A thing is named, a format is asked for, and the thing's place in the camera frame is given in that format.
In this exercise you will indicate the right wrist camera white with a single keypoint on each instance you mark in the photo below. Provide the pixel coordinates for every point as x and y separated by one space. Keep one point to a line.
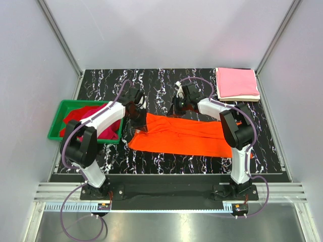
180 92

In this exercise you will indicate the aluminium corner post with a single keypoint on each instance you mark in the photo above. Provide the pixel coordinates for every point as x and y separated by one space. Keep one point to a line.
59 36
295 4

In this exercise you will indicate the red t shirt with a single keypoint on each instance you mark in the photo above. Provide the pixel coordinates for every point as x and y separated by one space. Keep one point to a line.
73 116

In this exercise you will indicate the cream folded t shirt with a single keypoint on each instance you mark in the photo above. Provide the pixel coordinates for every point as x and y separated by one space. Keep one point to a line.
239 98

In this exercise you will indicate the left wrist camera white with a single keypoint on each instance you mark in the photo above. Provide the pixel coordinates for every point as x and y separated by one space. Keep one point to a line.
142 102

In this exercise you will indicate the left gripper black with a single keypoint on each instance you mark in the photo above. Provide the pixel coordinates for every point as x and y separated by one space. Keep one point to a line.
142 125

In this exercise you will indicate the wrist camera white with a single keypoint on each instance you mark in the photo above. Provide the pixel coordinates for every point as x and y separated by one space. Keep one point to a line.
142 102
180 92

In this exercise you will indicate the black marble pattern mat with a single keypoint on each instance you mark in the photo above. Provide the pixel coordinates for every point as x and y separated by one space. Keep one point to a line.
158 85

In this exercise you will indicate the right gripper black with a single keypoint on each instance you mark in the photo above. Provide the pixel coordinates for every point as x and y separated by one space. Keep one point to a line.
173 110

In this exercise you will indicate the aluminium frame rail front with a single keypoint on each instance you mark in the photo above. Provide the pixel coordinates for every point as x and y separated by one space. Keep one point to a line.
56 197

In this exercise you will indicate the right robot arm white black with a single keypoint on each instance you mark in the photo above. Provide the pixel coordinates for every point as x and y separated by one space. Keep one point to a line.
239 133

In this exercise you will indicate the orange t shirt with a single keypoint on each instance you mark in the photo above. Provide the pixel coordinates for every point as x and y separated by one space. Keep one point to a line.
181 136

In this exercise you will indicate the green plastic bin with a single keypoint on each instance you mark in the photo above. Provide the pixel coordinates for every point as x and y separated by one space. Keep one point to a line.
57 129

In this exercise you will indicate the right aluminium corner post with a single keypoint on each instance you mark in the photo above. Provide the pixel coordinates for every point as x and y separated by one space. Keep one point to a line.
295 4

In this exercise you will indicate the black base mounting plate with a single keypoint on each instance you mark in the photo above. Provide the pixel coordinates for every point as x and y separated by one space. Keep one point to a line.
170 192

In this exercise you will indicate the left aluminium corner post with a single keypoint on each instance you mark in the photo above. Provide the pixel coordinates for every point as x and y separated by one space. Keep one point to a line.
59 36

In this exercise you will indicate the magenta t shirt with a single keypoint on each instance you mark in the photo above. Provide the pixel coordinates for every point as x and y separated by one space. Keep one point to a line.
109 133

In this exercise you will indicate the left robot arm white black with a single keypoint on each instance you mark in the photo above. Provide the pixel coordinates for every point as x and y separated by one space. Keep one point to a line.
79 147

